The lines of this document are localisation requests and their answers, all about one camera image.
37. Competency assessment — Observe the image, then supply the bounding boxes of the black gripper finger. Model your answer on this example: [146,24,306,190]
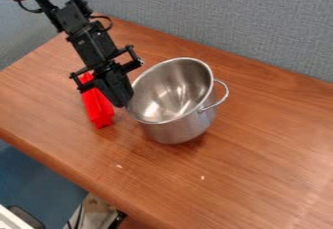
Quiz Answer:
[93,78,117,104]
[106,71,134,107]

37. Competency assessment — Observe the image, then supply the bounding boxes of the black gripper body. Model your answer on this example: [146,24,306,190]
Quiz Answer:
[66,21,144,93]

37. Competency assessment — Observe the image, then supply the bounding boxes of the red rectangular block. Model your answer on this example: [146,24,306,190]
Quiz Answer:
[77,71,118,130]

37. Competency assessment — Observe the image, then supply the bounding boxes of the stainless steel pot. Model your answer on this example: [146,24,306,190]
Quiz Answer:
[126,57,231,144]

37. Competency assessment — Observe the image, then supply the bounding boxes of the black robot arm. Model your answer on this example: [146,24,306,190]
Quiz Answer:
[14,0,144,107]

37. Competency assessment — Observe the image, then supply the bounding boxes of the white object at corner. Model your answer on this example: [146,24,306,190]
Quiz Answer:
[0,205,30,229]

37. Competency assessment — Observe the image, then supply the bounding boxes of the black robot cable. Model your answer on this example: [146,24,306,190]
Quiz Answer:
[89,14,116,32]

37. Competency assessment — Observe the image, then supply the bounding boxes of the black table leg frame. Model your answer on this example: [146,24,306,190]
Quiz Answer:
[65,204,126,229]

